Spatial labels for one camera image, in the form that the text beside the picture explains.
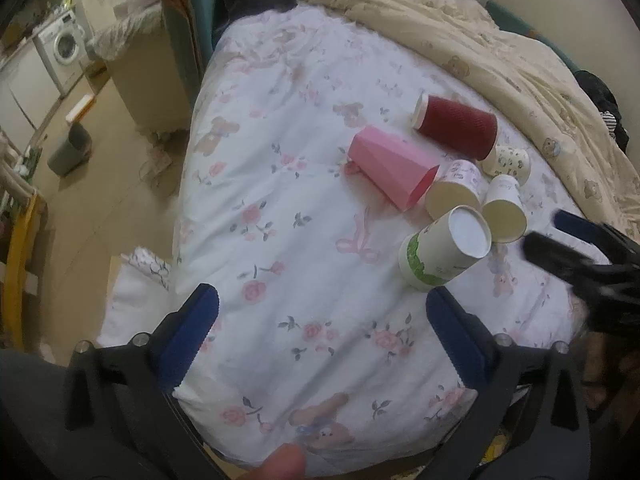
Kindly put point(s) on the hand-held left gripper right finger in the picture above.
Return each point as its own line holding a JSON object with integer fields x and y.
{"x": 452, "y": 332}

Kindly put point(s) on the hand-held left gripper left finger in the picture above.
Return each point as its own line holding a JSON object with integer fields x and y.
{"x": 195, "y": 327}

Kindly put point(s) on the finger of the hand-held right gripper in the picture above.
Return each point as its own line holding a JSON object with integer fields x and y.
{"x": 545, "y": 251}
{"x": 567, "y": 221}

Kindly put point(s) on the plain white paper cup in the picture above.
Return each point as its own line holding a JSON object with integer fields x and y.
{"x": 505, "y": 212}

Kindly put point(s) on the white cup with green print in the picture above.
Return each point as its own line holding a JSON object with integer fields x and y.
{"x": 435, "y": 252}

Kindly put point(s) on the small bear print paper cup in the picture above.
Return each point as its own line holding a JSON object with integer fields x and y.
{"x": 510, "y": 160}

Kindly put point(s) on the paper cup with pink print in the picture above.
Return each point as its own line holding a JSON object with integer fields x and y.
{"x": 452, "y": 195}

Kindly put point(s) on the dark red ribbed cup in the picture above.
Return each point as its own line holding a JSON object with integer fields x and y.
{"x": 457, "y": 122}

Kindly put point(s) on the pink faceted cup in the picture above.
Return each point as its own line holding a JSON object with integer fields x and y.
{"x": 390, "y": 162}

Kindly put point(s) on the person's left hand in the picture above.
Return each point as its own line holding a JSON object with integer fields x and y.
{"x": 281, "y": 465}

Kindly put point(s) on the white patterned cloth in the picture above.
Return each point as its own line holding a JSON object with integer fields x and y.
{"x": 147, "y": 265}

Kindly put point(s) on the dark clothing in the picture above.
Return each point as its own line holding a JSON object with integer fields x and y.
{"x": 602, "y": 97}

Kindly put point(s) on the white floral bed sheet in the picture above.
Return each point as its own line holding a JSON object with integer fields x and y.
{"x": 280, "y": 200}

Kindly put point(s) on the yellow wooden chair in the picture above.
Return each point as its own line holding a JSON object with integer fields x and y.
{"x": 22, "y": 240}

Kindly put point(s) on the beige bear print duvet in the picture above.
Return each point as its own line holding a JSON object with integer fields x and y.
{"x": 480, "y": 45}

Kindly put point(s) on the grey trash bin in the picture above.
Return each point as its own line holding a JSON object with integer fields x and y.
{"x": 70, "y": 152}

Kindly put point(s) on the orange and white box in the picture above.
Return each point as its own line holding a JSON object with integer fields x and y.
{"x": 80, "y": 108}

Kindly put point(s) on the beige cloth covered cabinet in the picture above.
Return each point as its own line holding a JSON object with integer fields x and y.
{"x": 135, "y": 80}

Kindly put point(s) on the white cabinet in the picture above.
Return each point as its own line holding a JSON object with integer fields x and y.
{"x": 25, "y": 90}

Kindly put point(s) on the teal panel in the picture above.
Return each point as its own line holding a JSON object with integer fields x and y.
{"x": 187, "y": 30}

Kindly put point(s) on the white washing machine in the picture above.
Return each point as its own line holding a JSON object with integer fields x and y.
{"x": 62, "y": 45}

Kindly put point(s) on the dark pillow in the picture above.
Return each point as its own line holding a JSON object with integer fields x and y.
{"x": 255, "y": 7}

